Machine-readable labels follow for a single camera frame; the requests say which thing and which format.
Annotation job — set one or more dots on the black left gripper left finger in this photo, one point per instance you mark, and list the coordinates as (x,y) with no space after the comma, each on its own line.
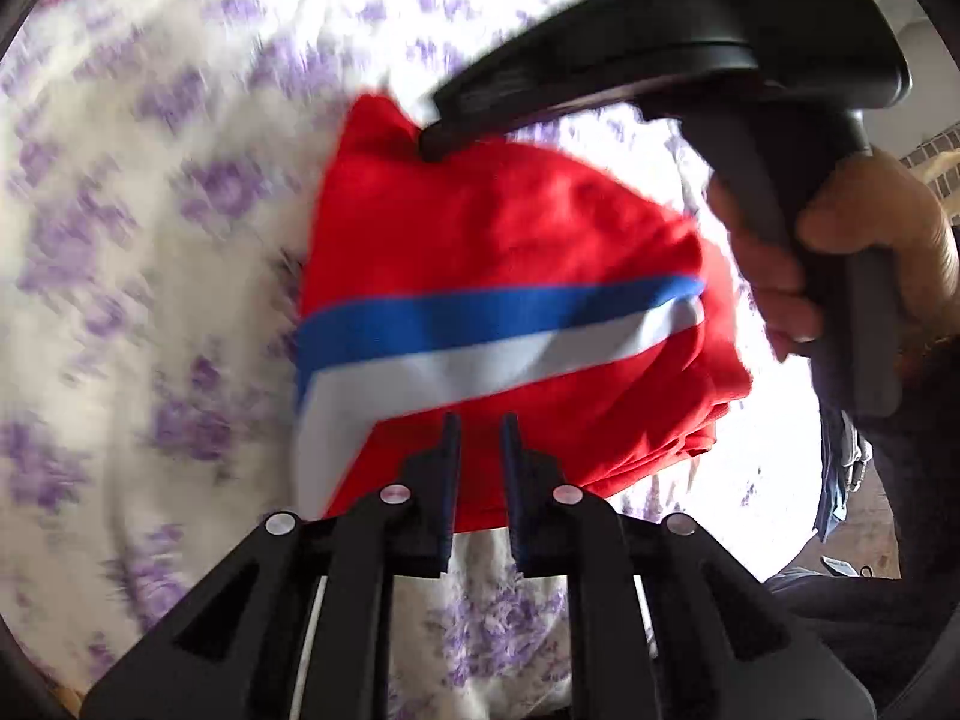
(296,621)

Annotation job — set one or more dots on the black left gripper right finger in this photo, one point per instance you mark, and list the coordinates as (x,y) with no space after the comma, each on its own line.
(663,621)

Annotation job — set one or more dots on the red track pants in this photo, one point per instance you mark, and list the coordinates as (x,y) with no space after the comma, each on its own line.
(504,280)

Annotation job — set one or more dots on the dark sleeve right forearm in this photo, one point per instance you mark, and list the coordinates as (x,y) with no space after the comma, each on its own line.
(899,636)

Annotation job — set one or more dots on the person's right hand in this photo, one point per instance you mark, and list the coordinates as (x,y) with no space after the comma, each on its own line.
(869,201)

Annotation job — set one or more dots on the purple floral bed sheet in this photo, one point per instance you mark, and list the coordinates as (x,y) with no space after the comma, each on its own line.
(159,162)

